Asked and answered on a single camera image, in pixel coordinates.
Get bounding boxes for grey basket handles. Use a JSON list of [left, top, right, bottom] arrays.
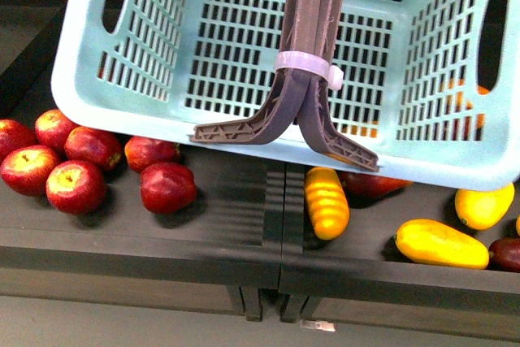
[[190, 0, 378, 172]]

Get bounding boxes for yellow mango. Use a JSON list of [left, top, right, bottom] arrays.
[[394, 219, 489, 270], [304, 167, 350, 241], [454, 183, 515, 231]]

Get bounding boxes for red mango under basket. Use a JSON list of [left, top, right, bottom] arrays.
[[340, 172, 413, 199]]

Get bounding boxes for orange fruit behind basket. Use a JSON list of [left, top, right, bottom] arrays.
[[340, 78, 492, 139]]

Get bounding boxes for dark red mango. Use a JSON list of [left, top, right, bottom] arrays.
[[489, 238, 519, 273]]

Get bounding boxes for black display shelf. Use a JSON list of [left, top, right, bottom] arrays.
[[1, 0, 519, 341]]

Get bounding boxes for white zip tie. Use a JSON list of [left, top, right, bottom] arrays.
[[273, 50, 344, 91]]

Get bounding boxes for red apple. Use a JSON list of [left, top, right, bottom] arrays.
[[34, 109, 79, 155], [124, 136, 181, 173], [0, 119, 37, 162], [1, 145, 62, 197], [64, 126, 123, 171], [141, 162, 197, 215], [45, 160, 107, 215]]

